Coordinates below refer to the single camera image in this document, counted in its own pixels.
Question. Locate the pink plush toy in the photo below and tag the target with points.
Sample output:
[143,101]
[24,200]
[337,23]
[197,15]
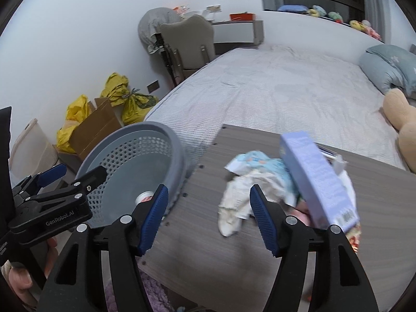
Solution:
[372,32]

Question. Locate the yellow green plush toy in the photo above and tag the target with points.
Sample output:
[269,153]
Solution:
[317,11]

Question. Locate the crumpled yellow plastic bag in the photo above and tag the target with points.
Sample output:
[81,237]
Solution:
[113,87]

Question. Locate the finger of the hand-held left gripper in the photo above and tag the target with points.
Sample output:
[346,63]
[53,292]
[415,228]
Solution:
[52,173]
[65,208]

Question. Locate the red box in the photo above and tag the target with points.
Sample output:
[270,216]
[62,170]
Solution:
[242,17]

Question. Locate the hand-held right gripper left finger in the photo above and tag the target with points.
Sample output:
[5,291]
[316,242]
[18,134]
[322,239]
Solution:
[152,221]

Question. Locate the large yellow plastic bag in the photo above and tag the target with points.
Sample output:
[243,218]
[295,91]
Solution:
[76,110]

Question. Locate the white paper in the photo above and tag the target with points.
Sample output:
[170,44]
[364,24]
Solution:
[234,201]

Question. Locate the wall socket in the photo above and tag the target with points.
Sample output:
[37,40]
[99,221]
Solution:
[152,86]

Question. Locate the white flat box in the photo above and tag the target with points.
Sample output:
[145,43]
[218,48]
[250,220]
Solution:
[214,7]

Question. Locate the grey white desk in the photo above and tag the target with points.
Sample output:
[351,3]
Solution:
[234,32]

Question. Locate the grey cloth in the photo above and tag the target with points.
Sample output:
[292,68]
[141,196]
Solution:
[149,26]

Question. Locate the bed with checked sheet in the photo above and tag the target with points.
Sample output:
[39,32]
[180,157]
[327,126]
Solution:
[276,97]

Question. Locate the yellow bag with green print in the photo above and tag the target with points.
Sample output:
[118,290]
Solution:
[136,107]

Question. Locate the folded blue duvet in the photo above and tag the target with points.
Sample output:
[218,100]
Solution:
[386,68]

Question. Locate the beige plush toy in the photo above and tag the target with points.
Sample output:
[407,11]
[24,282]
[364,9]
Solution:
[399,110]

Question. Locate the cream storage box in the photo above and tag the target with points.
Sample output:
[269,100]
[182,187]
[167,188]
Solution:
[32,149]

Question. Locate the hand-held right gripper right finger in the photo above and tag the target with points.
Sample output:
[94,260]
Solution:
[263,224]

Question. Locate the metal can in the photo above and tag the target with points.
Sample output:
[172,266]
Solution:
[143,197]

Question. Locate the purple cardboard box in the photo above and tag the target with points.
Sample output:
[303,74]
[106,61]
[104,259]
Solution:
[318,182]

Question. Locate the person's left hand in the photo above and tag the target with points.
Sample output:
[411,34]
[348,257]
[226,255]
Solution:
[19,282]

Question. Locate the beige upholstered chair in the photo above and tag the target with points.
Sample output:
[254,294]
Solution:
[187,39]

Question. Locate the grey perforated plastic basket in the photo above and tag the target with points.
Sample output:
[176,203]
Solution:
[130,169]

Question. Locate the brown cardboard box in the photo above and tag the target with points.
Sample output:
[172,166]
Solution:
[94,130]

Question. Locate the black metal stand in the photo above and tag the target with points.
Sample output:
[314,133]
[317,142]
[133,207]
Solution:
[169,61]

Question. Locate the purple fluffy rug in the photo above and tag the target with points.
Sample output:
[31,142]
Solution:
[152,289]

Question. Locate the blue cushion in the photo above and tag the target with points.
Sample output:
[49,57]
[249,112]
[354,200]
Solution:
[292,8]

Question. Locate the red printed snack packet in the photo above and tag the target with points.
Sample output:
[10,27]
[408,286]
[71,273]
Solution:
[354,237]

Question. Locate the blue white plastic wrapper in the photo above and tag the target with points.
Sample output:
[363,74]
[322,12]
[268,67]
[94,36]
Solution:
[260,162]

